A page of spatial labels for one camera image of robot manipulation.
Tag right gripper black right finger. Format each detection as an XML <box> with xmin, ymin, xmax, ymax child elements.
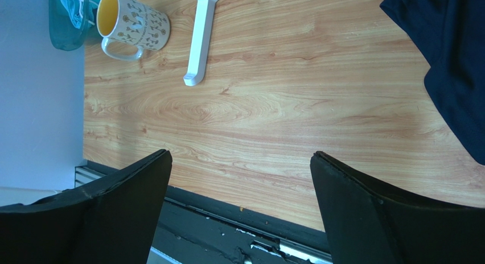
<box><xmin>310</xmin><ymin>151</ymin><xmax>484</xmax><ymax>263</ymax></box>

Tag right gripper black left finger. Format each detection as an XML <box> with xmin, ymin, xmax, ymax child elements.
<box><xmin>1</xmin><ymin>150</ymin><xmax>172</xmax><ymax>263</ymax></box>

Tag light blue shorts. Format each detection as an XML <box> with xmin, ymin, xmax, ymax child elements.
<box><xmin>60</xmin><ymin>0</ymin><xmax>98</xmax><ymax>29</ymax></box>

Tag navy blue shorts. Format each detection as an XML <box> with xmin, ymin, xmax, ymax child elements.
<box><xmin>380</xmin><ymin>0</ymin><xmax>484</xmax><ymax>164</ymax></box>

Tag teal plastic basket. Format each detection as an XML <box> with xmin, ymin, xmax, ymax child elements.
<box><xmin>49</xmin><ymin>0</ymin><xmax>102</xmax><ymax>51</ymax></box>

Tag white floral mug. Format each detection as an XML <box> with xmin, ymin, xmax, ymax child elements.
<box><xmin>96</xmin><ymin>0</ymin><xmax>171</xmax><ymax>61</ymax></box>

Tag silver clothes rack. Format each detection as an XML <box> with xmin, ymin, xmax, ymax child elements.
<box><xmin>183</xmin><ymin>0</ymin><xmax>218</xmax><ymax>86</ymax></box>

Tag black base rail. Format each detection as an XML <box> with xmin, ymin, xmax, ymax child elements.
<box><xmin>75</xmin><ymin>159</ymin><xmax>334</xmax><ymax>264</ymax></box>

